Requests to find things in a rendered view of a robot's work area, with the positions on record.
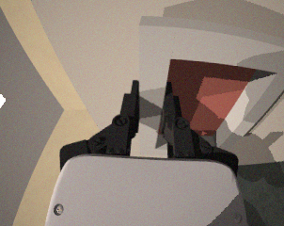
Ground beige board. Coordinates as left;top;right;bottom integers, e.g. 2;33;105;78
31;0;284;166

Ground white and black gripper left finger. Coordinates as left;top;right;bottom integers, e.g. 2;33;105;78
59;80;139;172

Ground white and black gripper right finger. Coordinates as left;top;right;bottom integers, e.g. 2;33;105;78
161;82;239;177

